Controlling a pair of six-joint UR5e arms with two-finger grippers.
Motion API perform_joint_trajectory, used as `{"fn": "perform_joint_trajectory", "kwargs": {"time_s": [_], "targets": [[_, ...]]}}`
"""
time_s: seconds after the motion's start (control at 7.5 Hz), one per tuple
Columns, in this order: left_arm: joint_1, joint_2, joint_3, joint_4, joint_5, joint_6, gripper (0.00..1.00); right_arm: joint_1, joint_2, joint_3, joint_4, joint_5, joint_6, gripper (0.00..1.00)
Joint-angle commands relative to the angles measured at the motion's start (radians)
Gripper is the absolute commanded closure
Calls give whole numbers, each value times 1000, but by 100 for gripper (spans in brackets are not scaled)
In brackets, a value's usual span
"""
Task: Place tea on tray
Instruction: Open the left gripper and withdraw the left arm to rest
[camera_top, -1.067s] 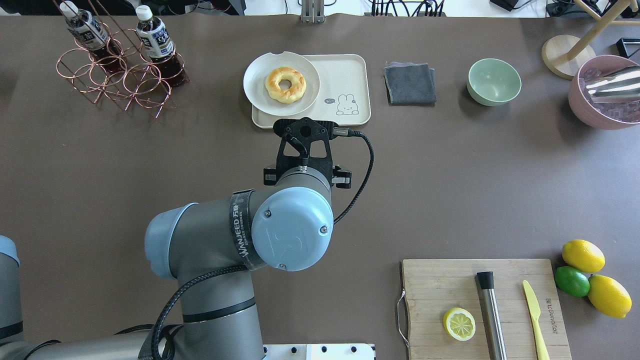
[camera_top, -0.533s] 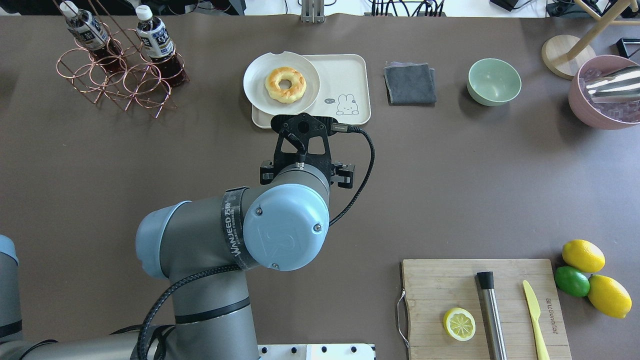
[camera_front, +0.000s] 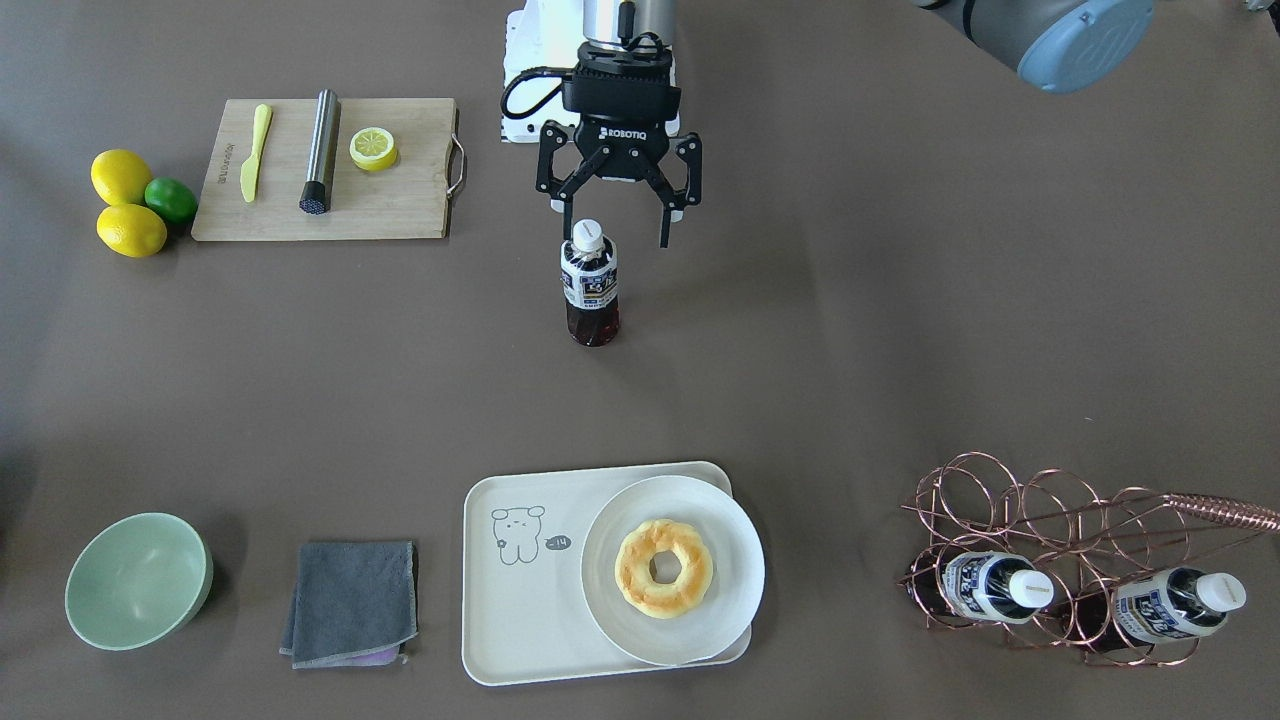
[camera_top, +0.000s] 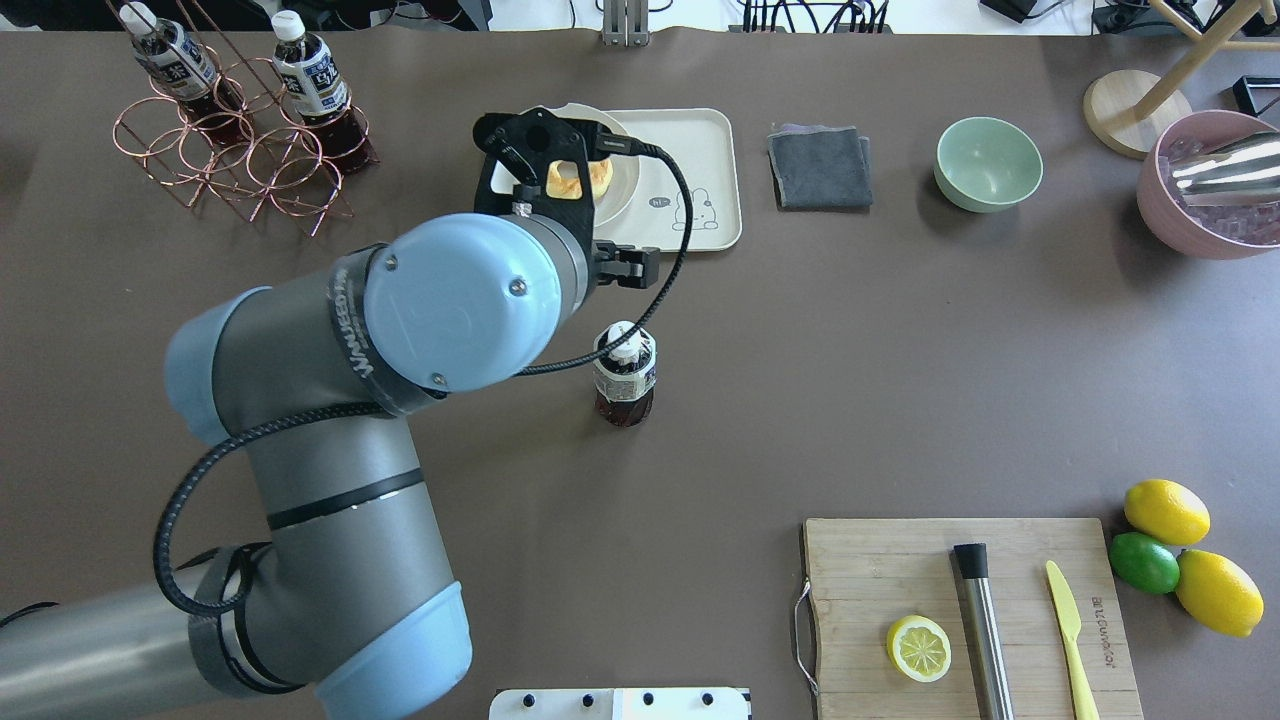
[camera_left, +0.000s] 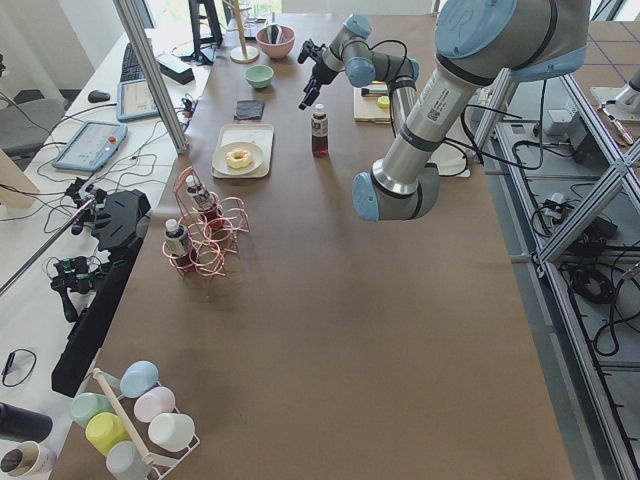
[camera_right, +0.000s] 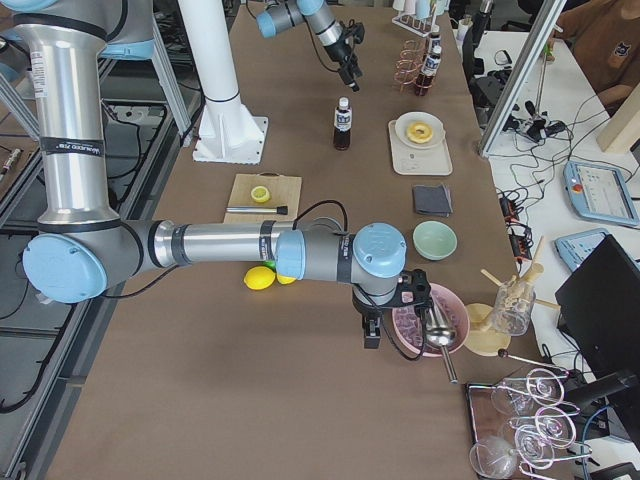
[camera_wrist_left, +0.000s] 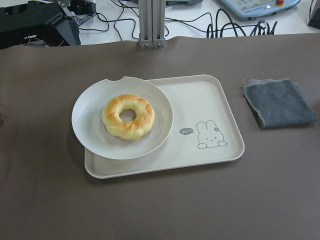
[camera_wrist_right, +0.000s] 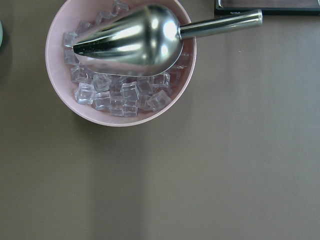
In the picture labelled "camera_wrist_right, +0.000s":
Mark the dark glass tray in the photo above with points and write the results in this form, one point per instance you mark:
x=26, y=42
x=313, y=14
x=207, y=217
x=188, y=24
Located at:
x=269, y=7

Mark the pink ice bowl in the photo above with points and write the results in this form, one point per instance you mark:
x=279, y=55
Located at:
x=67, y=19

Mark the steel ice scoop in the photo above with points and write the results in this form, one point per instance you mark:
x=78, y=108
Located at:
x=149, y=39

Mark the green ceramic bowl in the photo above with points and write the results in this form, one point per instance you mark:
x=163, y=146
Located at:
x=1, y=33

